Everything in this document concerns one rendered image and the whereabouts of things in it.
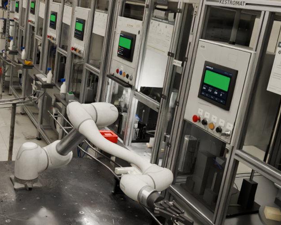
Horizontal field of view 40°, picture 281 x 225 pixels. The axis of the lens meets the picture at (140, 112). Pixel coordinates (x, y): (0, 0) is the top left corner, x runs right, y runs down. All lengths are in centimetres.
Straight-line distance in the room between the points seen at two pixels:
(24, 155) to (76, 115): 58
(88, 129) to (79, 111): 13
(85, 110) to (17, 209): 72
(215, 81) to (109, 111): 65
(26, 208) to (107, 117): 72
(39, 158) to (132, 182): 90
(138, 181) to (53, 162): 93
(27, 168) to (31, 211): 32
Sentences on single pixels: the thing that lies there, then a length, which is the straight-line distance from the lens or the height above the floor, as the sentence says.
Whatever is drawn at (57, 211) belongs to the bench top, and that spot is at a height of 68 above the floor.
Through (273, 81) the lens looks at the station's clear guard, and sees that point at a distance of 177.
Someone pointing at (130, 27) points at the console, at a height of 177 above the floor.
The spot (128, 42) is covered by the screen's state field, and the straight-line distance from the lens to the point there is 284.
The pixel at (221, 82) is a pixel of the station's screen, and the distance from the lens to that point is 193.
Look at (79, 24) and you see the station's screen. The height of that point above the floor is 168.
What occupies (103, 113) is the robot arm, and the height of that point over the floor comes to 130.
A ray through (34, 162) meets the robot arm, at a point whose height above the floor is 86.
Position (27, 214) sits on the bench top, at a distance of 236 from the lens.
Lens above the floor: 190
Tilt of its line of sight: 15 degrees down
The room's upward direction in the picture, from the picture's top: 10 degrees clockwise
